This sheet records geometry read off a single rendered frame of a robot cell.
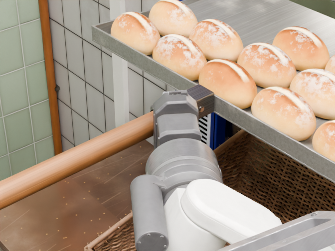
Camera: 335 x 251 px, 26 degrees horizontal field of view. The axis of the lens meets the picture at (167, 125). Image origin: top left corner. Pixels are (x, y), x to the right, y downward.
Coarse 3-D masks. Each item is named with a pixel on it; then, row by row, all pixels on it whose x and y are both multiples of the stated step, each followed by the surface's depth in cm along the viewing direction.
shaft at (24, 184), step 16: (128, 128) 92; (144, 128) 93; (80, 144) 89; (96, 144) 89; (112, 144) 90; (128, 144) 92; (48, 160) 86; (64, 160) 87; (80, 160) 88; (96, 160) 89; (16, 176) 84; (32, 176) 84; (48, 176) 85; (64, 176) 87; (0, 192) 82; (16, 192) 83; (32, 192) 85; (0, 208) 82
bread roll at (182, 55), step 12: (168, 36) 109; (180, 36) 108; (156, 48) 109; (168, 48) 107; (180, 48) 106; (192, 48) 106; (156, 60) 109; (168, 60) 107; (180, 60) 106; (192, 60) 106; (204, 60) 107; (180, 72) 106; (192, 72) 106
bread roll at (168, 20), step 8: (160, 0) 121; (168, 0) 119; (176, 0) 118; (152, 8) 121; (160, 8) 118; (168, 8) 117; (176, 8) 117; (184, 8) 117; (152, 16) 120; (160, 16) 118; (168, 16) 117; (176, 16) 117; (184, 16) 117; (192, 16) 117; (160, 24) 118; (168, 24) 117; (176, 24) 117; (184, 24) 116; (192, 24) 117; (160, 32) 119; (168, 32) 118; (176, 32) 117; (184, 32) 117
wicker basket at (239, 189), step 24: (240, 144) 163; (264, 144) 161; (240, 168) 167; (264, 168) 162; (288, 168) 157; (264, 192) 163; (288, 192) 158; (312, 192) 152; (288, 216) 158; (96, 240) 146; (120, 240) 151
